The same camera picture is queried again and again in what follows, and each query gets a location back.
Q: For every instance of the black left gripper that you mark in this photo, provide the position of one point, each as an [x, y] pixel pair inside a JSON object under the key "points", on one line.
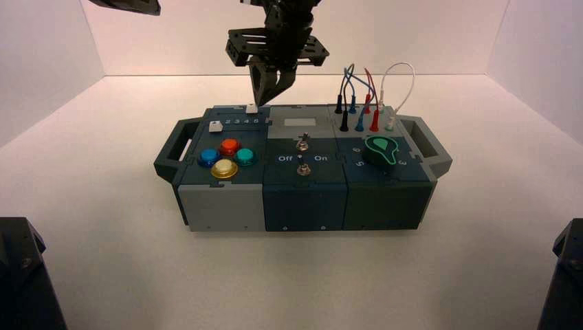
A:
{"points": [[130, 4]]}

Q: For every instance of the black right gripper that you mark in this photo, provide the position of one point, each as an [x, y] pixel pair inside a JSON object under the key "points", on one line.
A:
{"points": [[278, 45]]}

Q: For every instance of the white slider knob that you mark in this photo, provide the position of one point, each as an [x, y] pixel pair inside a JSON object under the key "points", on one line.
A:
{"points": [[251, 109], [215, 126]]}

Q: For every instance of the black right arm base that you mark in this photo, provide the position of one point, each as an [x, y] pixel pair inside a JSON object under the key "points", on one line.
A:
{"points": [[564, 282]]}

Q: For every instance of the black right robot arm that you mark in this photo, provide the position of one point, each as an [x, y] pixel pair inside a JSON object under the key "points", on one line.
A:
{"points": [[284, 5]]}

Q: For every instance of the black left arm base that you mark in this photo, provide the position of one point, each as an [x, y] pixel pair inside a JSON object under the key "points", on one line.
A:
{"points": [[23, 278]]}

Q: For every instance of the small grey display panel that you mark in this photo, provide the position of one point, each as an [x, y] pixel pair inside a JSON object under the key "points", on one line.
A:
{"points": [[299, 122]]}

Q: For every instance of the red round push button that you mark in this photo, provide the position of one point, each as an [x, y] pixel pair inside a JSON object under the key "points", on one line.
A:
{"points": [[229, 146]]}

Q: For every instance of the teal round push button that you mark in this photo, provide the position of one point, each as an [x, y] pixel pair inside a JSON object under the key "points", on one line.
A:
{"points": [[244, 156]]}

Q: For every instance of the blue round push button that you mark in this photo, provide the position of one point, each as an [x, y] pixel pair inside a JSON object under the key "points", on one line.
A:
{"points": [[209, 157]]}

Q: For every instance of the yellow round push button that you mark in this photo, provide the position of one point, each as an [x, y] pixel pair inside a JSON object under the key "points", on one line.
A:
{"points": [[223, 168]]}

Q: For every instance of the green rotary pointer knob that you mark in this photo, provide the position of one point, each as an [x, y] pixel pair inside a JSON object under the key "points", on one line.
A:
{"points": [[381, 149]]}

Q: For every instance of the metal toggle switch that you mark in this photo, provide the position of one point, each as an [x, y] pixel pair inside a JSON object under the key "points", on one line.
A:
{"points": [[301, 143], [301, 167]]}

